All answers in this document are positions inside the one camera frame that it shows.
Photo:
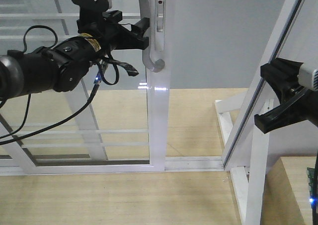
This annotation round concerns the light wooden box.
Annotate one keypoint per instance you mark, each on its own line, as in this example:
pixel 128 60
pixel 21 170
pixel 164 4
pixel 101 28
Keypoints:
pixel 286 194

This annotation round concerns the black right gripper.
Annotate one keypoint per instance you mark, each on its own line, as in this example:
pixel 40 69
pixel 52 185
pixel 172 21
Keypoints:
pixel 297 103

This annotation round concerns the grey curved door handle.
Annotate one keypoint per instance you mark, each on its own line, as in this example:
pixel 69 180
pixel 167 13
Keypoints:
pixel 158 65

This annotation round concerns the silver door lock plate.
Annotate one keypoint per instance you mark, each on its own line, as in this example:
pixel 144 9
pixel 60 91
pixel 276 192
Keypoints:
pixel 159 15

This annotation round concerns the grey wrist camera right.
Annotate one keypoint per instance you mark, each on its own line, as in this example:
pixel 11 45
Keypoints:
pixel 308 76

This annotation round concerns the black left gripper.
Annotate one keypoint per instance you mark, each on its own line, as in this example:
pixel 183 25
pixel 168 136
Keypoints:
pixel 104 32

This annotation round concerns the wooden platform board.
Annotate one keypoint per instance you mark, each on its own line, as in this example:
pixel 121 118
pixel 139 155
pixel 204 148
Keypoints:
pixel 168 198

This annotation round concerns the white triangular support brace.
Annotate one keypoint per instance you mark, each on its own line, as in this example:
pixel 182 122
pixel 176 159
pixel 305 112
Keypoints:
pixel 248 181

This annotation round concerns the white door jamb frame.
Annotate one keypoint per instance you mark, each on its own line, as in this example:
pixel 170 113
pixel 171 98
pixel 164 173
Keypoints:
pixel 261 86

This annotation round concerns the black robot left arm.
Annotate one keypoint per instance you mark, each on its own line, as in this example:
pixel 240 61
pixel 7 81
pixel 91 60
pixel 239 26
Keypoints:
pixel 60 67

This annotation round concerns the aluminium floor door track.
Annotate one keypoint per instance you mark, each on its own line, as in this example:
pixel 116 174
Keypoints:
pixel 193 164

